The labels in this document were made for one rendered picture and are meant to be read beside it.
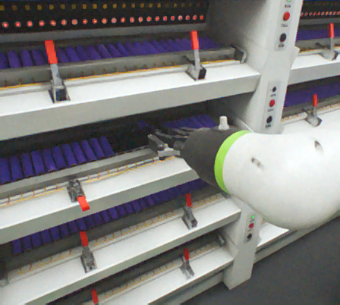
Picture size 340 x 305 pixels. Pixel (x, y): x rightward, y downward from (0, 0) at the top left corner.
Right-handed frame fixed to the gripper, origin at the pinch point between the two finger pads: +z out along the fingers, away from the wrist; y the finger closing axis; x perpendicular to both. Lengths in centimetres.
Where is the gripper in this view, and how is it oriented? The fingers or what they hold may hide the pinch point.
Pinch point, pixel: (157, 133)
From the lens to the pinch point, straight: 62.8
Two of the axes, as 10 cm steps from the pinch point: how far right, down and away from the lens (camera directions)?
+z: -4.8, -1.7, 8.6
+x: 1.1, 9.6, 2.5
